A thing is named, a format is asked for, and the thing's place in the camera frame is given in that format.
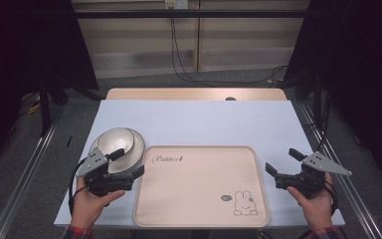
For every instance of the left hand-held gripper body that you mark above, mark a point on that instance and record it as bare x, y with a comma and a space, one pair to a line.
94, 164

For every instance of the person's plaid sleeve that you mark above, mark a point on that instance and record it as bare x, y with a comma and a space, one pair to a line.
78, 233
321, 233

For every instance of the white ceramic bowl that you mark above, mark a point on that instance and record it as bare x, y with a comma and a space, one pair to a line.
116, 141

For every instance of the black metal stand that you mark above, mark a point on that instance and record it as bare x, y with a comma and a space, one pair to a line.
317, 99
44, 106

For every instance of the person's left hand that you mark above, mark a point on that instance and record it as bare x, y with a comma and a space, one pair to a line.
86, 205

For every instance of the black curtain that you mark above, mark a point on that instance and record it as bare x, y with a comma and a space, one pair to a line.
20, 49
361, 66

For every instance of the metal floor rail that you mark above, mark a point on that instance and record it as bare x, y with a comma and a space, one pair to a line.
23, 172
351, 186

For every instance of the light wooden table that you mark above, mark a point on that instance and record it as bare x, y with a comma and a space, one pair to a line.
179, 94

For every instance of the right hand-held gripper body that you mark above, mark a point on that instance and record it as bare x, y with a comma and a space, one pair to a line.
321, 164

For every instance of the person's left plaid sleeve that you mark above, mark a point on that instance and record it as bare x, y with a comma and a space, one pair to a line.
78, 233

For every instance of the black horizontal bar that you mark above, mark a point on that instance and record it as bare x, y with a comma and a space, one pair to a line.
192, 14

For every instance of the person's right plaid sleeve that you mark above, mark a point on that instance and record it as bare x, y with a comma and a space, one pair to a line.
321, 233

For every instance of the person's right hand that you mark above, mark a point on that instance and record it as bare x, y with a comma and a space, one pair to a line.
318, 209

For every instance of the white wall outlet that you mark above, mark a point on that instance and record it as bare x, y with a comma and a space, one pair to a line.
176, 3

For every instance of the pale blue table mat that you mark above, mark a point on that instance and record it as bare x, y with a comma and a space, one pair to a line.
195, 122

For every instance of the beige tray with rabbit print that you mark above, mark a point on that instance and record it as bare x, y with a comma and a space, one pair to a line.
195, 189

